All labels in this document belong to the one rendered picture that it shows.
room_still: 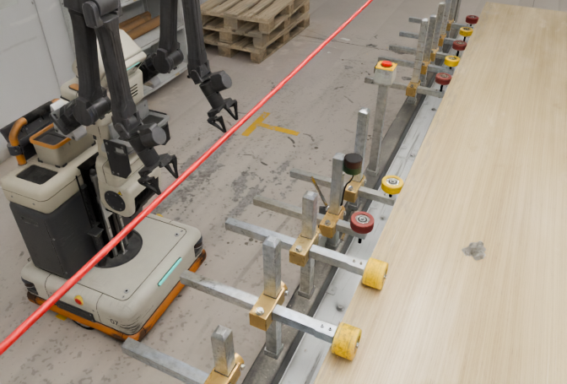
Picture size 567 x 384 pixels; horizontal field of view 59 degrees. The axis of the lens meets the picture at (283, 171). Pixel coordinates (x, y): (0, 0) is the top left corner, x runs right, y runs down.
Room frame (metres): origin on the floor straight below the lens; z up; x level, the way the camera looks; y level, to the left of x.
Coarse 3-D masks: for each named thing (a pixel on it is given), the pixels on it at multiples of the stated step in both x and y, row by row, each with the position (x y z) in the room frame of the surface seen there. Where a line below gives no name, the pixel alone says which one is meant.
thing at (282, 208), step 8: (256, 200) 1.42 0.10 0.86; (264, 200) 1.42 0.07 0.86; (272, 200) 1.42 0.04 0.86; (272, 208) 1.40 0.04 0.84; (280, 208) 1.38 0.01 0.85; (288, 208) 1.37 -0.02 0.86; (296, 208) 1.37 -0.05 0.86; (296, 216) 1.35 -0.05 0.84; (320, 216) 1.33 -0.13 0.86; (336, 224) 1.29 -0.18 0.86; (344, 224) 1.29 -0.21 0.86; (344, 232) 1.28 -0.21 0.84; (352, 232) 1.26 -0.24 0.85
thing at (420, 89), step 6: (366, 78) 2.54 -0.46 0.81; (372, 78) 2.53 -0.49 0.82; (378, 84) 2.51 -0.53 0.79; (396, 84) 2.47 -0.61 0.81; (402, 84) 2.46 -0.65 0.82; (420, 90) 2.41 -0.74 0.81; (426, 90) 2.40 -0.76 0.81; (432, 90) 2.39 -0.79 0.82; (438, 90) 2.39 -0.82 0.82; (444, 90) 2.39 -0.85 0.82; (438, 96) 2.37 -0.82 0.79
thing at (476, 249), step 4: (472, 244) 1.14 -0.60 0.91; (476, 244) 1.15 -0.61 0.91; (480, 244) 1.14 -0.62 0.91; (464, 248) 1.13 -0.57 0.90; (468, 248) 1.12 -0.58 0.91; (472, 248) 1.12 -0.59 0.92; (476, 248) 1.12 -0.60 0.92; (480, 248) 1.12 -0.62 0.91; (484, 248) 1.12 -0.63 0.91; (464, 252) 1.11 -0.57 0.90; (468, 252) 1.11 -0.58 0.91; (472, 252) 1.11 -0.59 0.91; (476, 252) 1.11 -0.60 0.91; (480, 252) 1.10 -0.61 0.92; (472, 256) 1.10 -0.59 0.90; (476, 256) 1.09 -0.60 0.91; (480, 256) 1.09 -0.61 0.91; (484, 256) 1.09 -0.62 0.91
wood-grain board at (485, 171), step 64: (512, 64) 2.54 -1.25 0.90; (448, 128) 1.86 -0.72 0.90; (512, 128) 1.86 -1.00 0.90; (448, 192) 1.41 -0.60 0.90; (512, 192) 1.41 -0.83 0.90; (384, 256) 1.10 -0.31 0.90; (448, 256) 1.10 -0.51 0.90; (512, 256) 1.10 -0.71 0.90; (384, 320) 0.86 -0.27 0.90; (448, 320) 0.86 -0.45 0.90; (512, 320) 0.86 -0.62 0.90
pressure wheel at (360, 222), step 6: (354, 216) 1.28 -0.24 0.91; (360, 216) 1.28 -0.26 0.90; (366, 216) 1.28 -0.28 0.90; (372, 216) 1.28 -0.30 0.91; (354, 222) 1.25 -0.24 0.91; (360, 222) 1.25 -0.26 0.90; (366, 222) 1.25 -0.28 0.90; (372, 222) 1.25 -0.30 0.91; (354, 228) 1.24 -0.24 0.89; (360, 228) 1.23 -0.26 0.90; (366, 228) 1.23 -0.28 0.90; (372, 228) 1.24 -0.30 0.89; (360, 240) 1.26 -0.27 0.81
